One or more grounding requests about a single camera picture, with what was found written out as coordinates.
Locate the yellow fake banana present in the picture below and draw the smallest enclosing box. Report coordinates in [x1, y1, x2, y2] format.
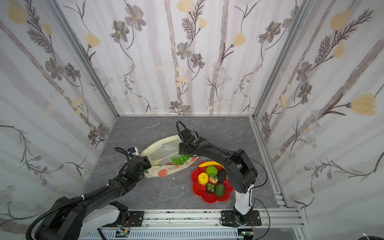
[199, 161, 224, 168]

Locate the green fake grape bunch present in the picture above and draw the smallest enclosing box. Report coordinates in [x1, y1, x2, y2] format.
[171, 155, 191, 165]

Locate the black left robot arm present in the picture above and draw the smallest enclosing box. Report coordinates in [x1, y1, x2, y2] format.
[26, 147, 152, 240]

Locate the red flower-shaped plastic bowl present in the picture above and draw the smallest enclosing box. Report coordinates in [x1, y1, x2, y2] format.
[191, 166, 234, 204]

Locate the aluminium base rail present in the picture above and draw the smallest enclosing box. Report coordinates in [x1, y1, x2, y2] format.
[80, 209, 310, 240]

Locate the dark green fake fruit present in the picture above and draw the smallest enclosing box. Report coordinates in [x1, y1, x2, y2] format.
[215, 183, 226, 198]

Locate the yellow fake lemon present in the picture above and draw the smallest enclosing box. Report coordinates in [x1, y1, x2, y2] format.
[198, 173, 209, 186]

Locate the bright green fake fruit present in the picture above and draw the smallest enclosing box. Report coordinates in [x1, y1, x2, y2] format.
[206, 166, 219, 177]

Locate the small black fake fruit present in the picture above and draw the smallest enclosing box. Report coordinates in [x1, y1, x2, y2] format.
[217, 169, 227, 183]

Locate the pale yellow plastic bag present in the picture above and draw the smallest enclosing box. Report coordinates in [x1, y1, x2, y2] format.
[141, 135, 198, 179]

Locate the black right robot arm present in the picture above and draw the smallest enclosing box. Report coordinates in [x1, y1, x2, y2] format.
[176, 121, 258, 228]

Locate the fake red strawberry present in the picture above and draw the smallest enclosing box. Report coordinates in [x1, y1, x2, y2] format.
[209, 175, 219, 185]

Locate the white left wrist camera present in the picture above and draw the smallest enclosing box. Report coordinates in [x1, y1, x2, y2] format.
[127, 147, 140, 158]

